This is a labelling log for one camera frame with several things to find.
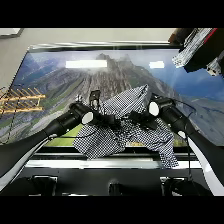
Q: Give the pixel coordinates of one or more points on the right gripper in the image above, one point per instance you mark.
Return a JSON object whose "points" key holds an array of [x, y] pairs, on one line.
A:
{"points": [[143, 120]]}

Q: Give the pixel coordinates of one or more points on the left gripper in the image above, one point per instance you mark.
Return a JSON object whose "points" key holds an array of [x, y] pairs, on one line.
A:
{"points": [[106, 120]]}

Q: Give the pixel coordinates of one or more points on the checked shirt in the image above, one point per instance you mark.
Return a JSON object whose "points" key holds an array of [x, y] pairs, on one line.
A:
{"points": [[100, 141]]}

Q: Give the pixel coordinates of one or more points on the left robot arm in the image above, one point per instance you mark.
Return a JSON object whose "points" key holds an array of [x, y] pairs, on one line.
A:
{"points": [[30, 145]]}

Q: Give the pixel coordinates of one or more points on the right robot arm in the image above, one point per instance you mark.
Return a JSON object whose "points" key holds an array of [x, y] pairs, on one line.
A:
{"points": [[196, 140]]}

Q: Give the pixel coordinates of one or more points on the brown clothes hanger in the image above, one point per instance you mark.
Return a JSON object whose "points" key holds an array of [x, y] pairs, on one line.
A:
{"points": [[26, 97], [26, 109]]}

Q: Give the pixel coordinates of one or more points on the silver frame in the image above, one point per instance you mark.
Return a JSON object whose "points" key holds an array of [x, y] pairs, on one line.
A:
{"points": [[100, 163]]}

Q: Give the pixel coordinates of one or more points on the silver slotted rail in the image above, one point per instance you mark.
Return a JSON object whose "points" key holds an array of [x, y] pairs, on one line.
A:
{"points": [[190, 50]]}

